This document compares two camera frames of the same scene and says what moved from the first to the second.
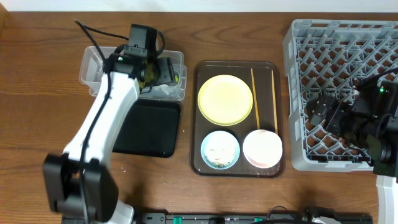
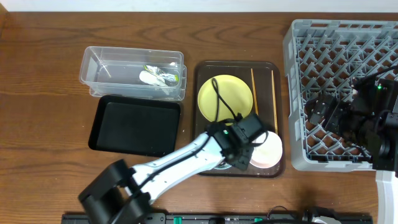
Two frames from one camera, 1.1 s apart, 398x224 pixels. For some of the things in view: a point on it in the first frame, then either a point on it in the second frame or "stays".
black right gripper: (337, 116) stays
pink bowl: (262, 149) stays
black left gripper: (168, 72) → (241, 158)
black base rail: (317, 218) stays
